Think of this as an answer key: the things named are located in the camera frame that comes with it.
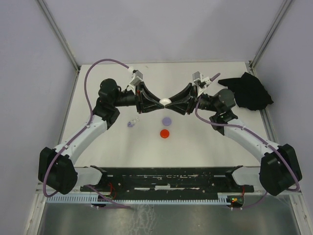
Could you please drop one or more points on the black cloth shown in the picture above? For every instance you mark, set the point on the black cloth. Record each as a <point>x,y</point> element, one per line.
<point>248,92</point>

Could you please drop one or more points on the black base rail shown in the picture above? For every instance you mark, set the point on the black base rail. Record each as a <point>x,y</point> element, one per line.
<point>168,183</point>

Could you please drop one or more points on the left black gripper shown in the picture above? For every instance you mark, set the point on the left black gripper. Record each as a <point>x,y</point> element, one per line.
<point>147,106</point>

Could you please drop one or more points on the right aluminium frame post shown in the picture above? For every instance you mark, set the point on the right aluminium frame post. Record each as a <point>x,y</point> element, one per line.
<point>278,19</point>

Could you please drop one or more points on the aluminium frame post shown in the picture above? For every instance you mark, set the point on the aluminium frame post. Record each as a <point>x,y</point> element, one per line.
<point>58,33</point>
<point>278,19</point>

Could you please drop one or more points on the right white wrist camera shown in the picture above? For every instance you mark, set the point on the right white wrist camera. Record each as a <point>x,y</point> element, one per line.
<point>201,80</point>

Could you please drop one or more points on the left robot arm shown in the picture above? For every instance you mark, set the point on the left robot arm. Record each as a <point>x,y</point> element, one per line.
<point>56,165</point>

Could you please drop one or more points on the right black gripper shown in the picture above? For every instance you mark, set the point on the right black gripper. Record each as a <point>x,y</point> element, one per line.
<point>181,106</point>

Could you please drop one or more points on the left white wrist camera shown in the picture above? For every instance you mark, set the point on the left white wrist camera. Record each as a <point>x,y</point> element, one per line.
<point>136,78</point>

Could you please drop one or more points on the left aluminium frame post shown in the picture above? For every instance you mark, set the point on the left aluminium frame post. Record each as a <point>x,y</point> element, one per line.
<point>58,33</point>

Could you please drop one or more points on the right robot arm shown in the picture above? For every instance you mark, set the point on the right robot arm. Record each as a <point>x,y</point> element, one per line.
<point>279,169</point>

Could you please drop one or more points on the white earbud charging case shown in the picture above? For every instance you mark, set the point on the white earbud charging case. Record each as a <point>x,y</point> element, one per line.
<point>165,101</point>

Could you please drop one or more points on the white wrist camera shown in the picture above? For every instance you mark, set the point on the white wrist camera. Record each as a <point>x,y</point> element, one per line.
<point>136,78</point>
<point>201,80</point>

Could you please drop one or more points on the red earbud charging case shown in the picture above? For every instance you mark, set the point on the red earbud charging case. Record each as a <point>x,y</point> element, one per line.
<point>164,133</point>

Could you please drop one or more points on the purple charging case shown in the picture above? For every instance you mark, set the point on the purple charging case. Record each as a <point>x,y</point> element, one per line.
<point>166,121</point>

